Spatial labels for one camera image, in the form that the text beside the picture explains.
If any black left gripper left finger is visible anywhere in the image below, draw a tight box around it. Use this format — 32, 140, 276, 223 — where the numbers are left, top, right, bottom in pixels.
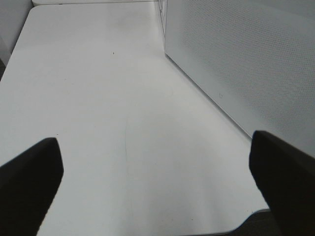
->
0, 138, 64, 236

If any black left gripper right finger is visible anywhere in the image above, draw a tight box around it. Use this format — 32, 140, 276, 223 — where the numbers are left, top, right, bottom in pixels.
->
249, 131, 315, 236

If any white microwave door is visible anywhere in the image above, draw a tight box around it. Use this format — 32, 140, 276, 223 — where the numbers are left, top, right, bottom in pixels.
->
164, 0, 315, 156

